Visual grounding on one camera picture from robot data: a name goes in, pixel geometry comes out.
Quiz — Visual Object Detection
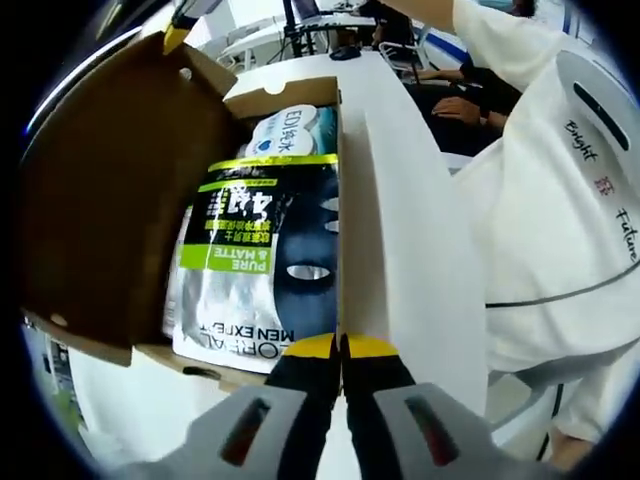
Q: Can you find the person in white shirt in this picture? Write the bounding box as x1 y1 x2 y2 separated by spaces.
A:
389 0 640 446

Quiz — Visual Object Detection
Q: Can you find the black green face mask packet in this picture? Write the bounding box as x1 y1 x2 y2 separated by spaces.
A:
169 154 342 374

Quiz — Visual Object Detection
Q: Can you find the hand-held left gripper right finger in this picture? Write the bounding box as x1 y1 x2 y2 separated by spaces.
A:
341 333 502 480

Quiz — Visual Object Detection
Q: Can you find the silver laptop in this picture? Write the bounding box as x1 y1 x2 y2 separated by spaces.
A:
289 0 374 29

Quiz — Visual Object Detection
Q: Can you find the grey device cable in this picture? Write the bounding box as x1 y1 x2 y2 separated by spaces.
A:
483 257 640 310

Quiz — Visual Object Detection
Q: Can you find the blue wet wipes pack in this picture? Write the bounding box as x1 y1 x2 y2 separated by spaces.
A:
234 102 342 162

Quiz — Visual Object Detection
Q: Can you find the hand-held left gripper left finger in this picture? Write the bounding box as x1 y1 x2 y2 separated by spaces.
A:
174 332 339 480

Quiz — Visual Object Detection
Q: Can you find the white chest device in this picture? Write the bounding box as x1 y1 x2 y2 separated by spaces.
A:
553 47 637 162

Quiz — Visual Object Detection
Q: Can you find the brown cardboard shoe box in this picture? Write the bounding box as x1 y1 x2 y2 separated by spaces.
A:
19 29 346 396

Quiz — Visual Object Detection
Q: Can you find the white office chair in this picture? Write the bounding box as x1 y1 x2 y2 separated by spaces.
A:
377 39 432 85

